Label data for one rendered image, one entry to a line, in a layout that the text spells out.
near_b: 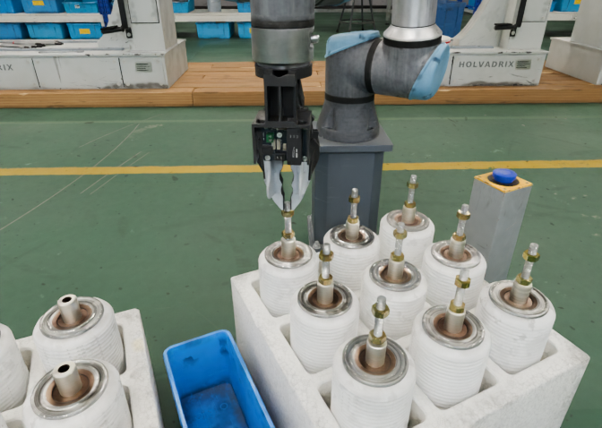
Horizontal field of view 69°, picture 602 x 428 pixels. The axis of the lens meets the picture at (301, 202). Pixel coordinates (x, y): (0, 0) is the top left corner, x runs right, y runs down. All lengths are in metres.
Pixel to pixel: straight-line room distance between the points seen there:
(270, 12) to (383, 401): 0.44
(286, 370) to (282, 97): 0.35
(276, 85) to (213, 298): 0.61
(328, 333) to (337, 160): 0.52
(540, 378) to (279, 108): 0.48
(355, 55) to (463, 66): 1.70
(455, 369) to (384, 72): 0.60
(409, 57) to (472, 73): 1.76
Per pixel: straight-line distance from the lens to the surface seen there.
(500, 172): 0.85
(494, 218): 0.85
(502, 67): 2.73
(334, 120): 1.01
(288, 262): 0.67
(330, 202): 1.06
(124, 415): 0.58
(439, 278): 0.71
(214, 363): 0.80
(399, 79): 0.94
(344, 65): 0.98
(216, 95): 2.44
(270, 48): 0.52
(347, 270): 0.72
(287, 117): 0.54
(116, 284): 1.12
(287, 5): 0.52
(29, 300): 1.16
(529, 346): 0.67
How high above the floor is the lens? 0.65
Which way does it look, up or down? 28 degrees down
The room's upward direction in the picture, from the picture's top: straight up
